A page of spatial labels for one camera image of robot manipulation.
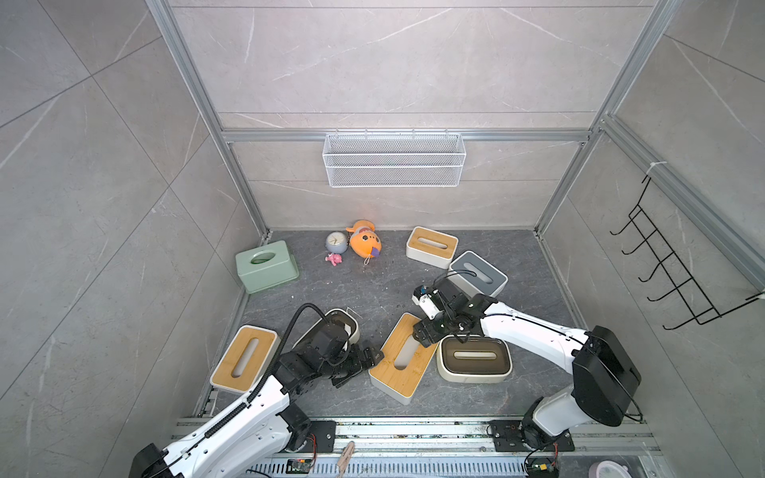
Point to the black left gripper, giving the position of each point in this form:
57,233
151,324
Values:
364,364

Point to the small pink pig toy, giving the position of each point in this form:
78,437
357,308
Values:
334,258

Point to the large bamboo lid tissue box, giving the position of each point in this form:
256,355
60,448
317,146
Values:
404,364

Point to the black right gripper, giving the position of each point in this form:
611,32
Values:
425,326

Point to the black wire hook rack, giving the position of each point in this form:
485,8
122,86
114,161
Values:
682,283

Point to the small grey alarm clock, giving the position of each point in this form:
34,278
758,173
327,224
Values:
337,242

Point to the white tissue box bamboo lid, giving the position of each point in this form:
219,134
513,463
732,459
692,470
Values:
431,247

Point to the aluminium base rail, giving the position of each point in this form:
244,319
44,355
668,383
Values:
438,447

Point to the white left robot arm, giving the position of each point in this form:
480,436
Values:
266,419

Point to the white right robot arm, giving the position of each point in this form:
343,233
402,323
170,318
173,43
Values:
604,377

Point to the cream box dark lid left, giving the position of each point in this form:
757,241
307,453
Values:
349,319

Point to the white tissue box grey lid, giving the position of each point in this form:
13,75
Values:
473,275

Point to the bamboo lid box left edge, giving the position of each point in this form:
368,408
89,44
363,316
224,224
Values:
245,360

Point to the white wire mesh basket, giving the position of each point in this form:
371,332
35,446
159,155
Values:
355,160

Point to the orange plush fish toy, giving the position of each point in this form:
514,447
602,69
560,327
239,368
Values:
364,240

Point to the mint green tissue box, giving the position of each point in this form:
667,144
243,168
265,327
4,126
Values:
266,267

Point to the cream box dark lid right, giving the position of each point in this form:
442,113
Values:
474,360

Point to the cream box dark lid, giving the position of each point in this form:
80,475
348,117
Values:
349,319
474,360

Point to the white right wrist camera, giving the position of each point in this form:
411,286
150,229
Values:
424,299

